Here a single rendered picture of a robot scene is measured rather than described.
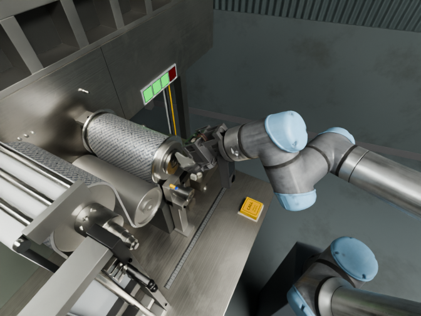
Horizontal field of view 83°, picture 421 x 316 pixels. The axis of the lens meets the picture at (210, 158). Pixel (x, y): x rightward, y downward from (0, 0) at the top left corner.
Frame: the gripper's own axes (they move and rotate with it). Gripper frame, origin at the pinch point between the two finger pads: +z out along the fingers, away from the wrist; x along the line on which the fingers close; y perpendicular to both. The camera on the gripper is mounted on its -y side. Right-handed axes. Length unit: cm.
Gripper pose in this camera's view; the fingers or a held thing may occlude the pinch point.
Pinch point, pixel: (185, 163)
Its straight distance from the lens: 68.1
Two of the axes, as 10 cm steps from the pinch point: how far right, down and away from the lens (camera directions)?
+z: -6.8, 1.5, 7.2
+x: -4.7, 6.7, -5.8
